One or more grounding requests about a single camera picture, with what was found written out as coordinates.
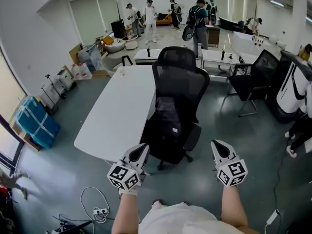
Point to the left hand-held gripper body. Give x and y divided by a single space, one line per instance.
126 177

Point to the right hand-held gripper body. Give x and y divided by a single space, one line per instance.
231 173

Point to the black bag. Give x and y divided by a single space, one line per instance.
168 121

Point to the black mesh office chair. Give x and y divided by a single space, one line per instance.
180 82

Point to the person's left forearm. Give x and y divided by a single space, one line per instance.
125 213

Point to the person's right forearm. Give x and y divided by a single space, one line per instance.
232 206

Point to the black sled-base visitor chair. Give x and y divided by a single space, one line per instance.
264 67

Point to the white chair with orange cushion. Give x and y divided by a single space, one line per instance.
112 45

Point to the white wristband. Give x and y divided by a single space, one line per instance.
128 192

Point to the person's shoe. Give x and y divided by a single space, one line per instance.
156 202

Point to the white power strip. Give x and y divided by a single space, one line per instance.
101 210

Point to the white desk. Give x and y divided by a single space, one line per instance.
119 111

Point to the person's white shirt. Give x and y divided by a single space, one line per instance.
185 220

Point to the clear glass cup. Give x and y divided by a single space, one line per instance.
122 71

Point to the blue wrapped box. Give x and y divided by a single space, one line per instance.
36 121

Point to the flat cardboard box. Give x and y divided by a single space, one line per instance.
26 139

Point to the beige armchair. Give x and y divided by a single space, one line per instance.
109 64

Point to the grey cloth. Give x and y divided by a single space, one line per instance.
12 178

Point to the black tripod stand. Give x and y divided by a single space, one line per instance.
52 86

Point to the white low table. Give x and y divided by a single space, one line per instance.
214 57
142 55

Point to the plastic wrapped bundle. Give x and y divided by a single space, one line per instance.
89 57

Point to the cardboard panel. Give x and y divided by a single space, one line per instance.
74 53

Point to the round white side table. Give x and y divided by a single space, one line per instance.
130 43

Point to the brown wooden desk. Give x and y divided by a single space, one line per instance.
213 35

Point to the black cabinet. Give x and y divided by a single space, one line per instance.
119 28

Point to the orange sofa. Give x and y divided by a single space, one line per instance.
162 21

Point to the ceiling light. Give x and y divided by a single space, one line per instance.
277 3

